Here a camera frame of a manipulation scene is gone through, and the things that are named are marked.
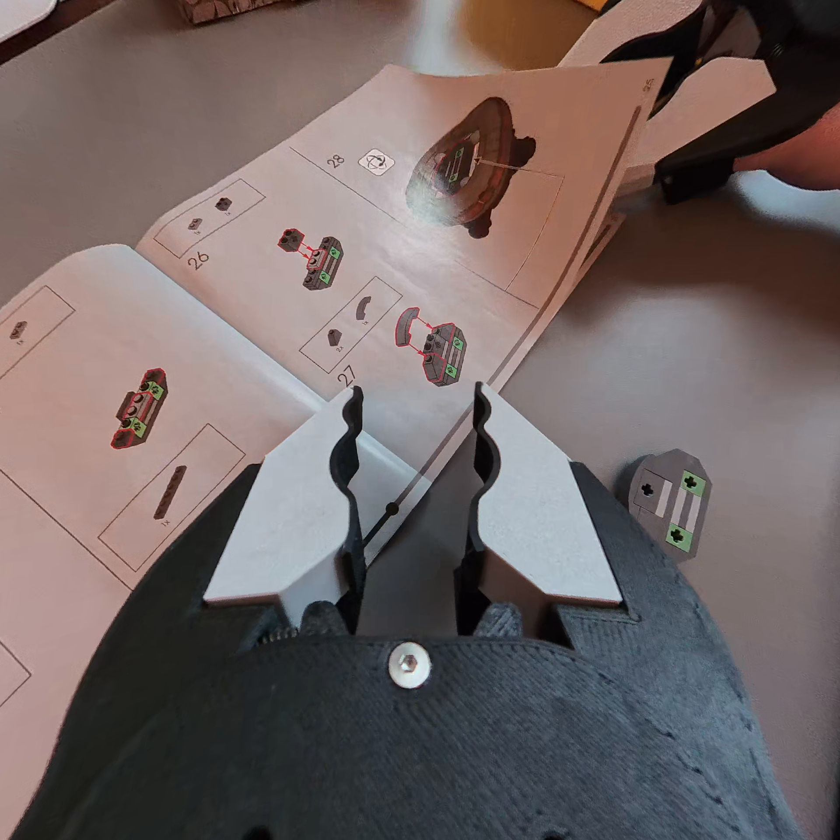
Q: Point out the grey desk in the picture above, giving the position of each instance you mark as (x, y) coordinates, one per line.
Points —
(689, 315)

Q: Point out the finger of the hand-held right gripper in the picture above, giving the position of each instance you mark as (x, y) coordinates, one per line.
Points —
(715, 92)
(630, 19)

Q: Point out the white building instruction booklet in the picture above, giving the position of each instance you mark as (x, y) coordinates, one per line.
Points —
(229, 315)

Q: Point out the person's right hand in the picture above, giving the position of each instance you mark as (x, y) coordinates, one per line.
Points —
(807, 161)

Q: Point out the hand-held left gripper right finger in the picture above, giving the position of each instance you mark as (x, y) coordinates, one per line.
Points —
(551, 525)

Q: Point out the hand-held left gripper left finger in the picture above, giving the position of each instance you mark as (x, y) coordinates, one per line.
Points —
(289, 525)

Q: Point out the small grey brick assembly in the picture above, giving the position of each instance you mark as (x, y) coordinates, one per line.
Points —
(663, 505)

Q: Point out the cork board with picture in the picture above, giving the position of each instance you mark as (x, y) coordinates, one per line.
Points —
(229, 10)

